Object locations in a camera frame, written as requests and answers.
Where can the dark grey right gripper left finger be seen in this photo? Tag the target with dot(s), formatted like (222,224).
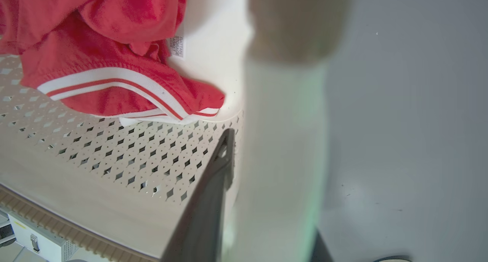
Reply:
(206,216)

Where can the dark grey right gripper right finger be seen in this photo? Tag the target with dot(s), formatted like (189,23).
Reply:
(319,252)

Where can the white perforated laundry basket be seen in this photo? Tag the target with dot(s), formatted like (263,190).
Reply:
(114,178)

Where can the white metal box with latch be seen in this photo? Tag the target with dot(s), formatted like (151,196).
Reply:
(34,237)

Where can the white printed label tag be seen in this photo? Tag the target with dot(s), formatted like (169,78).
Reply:
(177,44)

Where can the red garment with white stripes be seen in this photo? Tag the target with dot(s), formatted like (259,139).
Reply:
(114,33)

